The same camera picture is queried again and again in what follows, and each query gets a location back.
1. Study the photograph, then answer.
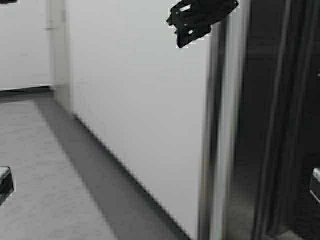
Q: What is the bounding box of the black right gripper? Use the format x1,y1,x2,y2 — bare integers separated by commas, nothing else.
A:
166,0,240,49

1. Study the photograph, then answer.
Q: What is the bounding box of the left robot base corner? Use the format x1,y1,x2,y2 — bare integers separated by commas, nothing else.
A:
0,166,15,205

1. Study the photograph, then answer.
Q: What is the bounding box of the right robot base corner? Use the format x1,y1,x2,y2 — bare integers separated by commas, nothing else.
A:
309,168,320,203

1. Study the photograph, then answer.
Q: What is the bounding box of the steel elevator door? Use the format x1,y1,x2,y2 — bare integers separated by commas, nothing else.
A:
197,0,320,240

